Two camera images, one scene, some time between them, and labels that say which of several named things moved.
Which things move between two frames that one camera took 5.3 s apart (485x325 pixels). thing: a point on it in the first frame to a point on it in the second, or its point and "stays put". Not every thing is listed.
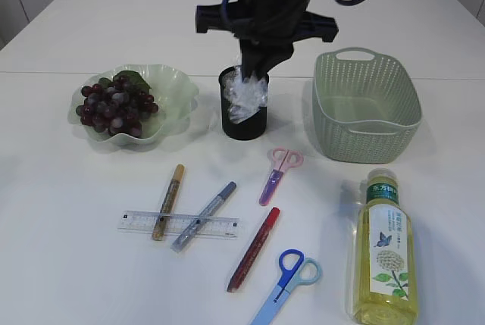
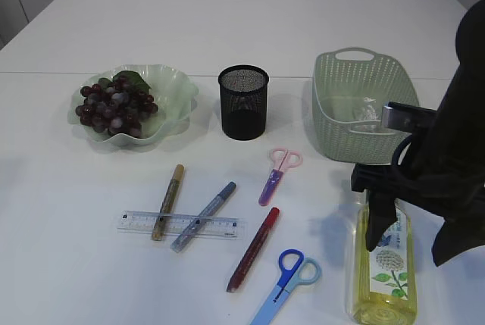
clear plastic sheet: (243, 98) to (365, 117)
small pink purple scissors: (282, 159) stays put
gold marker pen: (168, 204) stays put
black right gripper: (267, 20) to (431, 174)
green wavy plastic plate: (176, 95) stays put
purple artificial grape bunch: (118, 105) stays put
